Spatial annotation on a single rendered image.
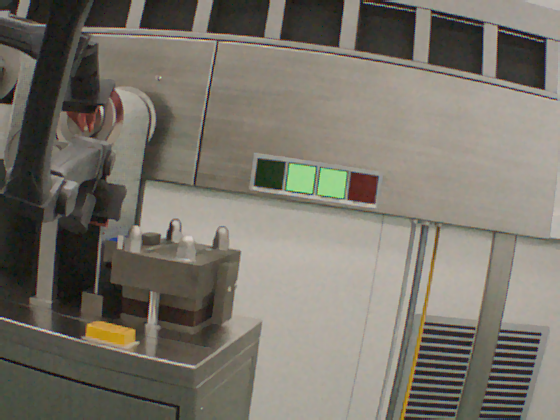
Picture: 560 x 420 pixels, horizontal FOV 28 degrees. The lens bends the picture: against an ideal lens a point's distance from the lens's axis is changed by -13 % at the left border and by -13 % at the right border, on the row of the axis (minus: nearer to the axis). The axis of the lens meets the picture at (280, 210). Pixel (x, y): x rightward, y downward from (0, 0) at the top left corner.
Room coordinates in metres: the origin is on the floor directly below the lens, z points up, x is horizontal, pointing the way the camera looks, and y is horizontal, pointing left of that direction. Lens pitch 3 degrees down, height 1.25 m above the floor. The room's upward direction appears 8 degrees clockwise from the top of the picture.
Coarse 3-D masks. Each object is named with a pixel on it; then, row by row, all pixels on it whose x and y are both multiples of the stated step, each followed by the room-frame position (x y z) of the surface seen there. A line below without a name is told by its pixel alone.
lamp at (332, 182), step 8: (320, 176) 2.41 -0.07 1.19; (328, 176) 2.41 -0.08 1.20; (336, 176) 2.41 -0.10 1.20; (344, 176) 2.41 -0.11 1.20; (320, 184) 2.41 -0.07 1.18; (328, 184) 2.41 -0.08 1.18; (336, 184) 2.41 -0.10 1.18; (344, 184) 2.41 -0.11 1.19; (320, 192) 2.41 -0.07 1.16; (328, 192) 2.41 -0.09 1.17; (336, 192) 2.41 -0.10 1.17
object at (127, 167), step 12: (120, 156) 2.20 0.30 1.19; (132, 156) 2.29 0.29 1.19; (120, 168) 2.22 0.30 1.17; (132, 168) 2.31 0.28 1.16; (108, 180) 2.14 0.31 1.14; (120, 180) 2.23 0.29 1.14; (132, 180) 2.32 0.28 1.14; (132, 192) 2.33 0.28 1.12; (132, 204) 2.34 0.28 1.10; (120, 216) 2.26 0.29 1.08; (132, 216) 2.36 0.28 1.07; (108, 228) 2.18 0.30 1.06; (120, 228) 2.27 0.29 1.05
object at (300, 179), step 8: (296, 168) 2.42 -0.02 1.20; (304, 168) 2.42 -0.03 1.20; (312, 168) 2.41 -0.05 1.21; (288, 176) 2.42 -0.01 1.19; (296, 176) 2.42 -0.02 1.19; (304, 176) 2.42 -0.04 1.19; (312, 176) 2.41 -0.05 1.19; (288, 184) 2.42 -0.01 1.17; (296, 184) 2.42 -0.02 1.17; (304, 184) 2.42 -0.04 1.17; (312, 184) 2.41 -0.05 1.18; (304, 192) 2.42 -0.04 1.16
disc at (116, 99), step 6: (114, 90) 2.14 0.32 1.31; (114, 96) 2.14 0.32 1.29; (114, 102) 2.14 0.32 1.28; (120, 102) 2.14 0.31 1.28; (120, 108) 2.14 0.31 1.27; (60, 114) 2.16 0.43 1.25; (120, 114) 2.14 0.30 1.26; (120, 120) 2.14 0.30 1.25; (114, 126) 2.14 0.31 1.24; (120, 126) 2.14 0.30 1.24; (60, 132) 2.16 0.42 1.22; (114, 132) 2.14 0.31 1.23; (120, 132) 2.14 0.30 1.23; (60, 138) 2.16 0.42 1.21; (108, 138) 2.14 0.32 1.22; (114, 138) 2.14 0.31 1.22
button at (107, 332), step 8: (88, 328) 1.87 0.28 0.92; (96, 328) 1.86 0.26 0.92; (104, 328) 1.87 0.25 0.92; (112, 328) 1.88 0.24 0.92; (120, 328) 1.90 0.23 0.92; (128, 328) 1.91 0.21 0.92; (88, 336) 1.87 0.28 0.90; (96, 336) 1.86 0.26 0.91; (104, 336) 1.86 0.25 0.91; (112, 336) 1.86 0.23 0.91; (120, 336) 1.86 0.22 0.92; (128, 336) 1.88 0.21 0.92; (120, 344) 1.86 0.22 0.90
